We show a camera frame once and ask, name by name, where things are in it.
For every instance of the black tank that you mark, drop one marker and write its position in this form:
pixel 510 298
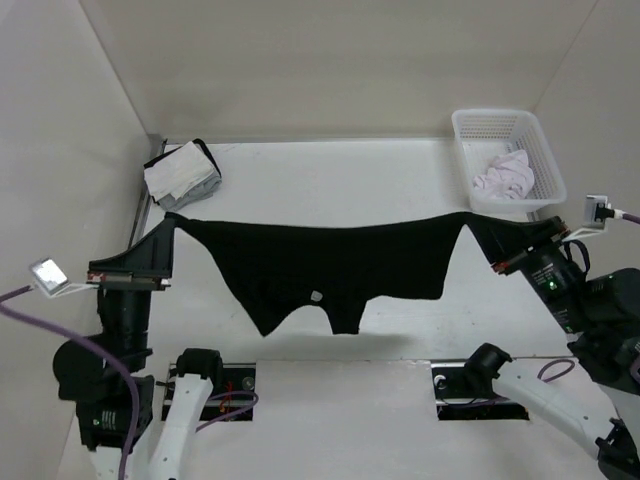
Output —
pixel 200 145
pixel 274 270

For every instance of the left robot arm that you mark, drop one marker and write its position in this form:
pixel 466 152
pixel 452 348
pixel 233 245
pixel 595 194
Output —
pixel 99 373

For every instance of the black folded tank top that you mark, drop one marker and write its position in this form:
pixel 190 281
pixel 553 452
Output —
pixel 200 145

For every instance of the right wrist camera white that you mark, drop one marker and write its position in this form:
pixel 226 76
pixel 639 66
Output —
pixel 597 210

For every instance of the grey folded tank top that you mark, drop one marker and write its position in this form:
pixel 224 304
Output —
pixel 201 191

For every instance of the white plastic basket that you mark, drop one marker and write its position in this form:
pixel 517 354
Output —
pixel 482 134

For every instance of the pink white garment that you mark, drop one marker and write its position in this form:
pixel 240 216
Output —
pixel 508 177

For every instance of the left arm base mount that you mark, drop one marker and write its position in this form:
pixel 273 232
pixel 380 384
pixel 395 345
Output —
pixel 233 399

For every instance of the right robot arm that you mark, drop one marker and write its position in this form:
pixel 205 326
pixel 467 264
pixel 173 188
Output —
pixel 600 318

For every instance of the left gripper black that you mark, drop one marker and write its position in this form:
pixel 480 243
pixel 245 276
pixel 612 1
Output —
pixel 148 263

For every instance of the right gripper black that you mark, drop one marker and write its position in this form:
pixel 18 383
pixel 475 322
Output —
pixel 508 245

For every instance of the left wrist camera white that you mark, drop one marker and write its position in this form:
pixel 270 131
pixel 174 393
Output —
pixel 52 281

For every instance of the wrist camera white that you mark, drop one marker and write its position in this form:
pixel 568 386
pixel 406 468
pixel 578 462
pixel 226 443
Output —
pixel 597 210
pixel 52 281

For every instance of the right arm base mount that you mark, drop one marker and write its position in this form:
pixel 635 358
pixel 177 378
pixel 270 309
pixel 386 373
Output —
pixel 457 400

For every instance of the white folded tank top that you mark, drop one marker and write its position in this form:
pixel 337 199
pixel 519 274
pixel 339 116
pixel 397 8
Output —
pixel 178 173

